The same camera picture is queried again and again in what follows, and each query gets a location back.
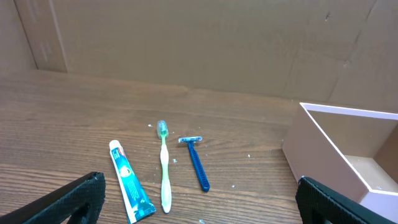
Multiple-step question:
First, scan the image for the teal toothpaste tube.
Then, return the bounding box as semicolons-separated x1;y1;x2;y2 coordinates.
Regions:
109;140;156;223

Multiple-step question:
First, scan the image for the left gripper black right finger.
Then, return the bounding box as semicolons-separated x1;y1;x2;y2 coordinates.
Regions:
295;176;394;224

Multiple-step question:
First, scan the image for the green toothbrush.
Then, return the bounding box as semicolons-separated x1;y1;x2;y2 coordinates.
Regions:
157;120;172;213

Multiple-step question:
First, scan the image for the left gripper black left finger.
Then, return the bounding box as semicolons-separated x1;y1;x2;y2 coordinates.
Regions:
1;172;106;224

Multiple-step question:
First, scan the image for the pink open box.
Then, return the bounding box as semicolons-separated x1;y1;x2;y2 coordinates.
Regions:
282;103;397;222

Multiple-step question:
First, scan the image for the blue disposable razor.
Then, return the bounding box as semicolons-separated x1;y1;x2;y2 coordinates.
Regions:
178;136;210;192

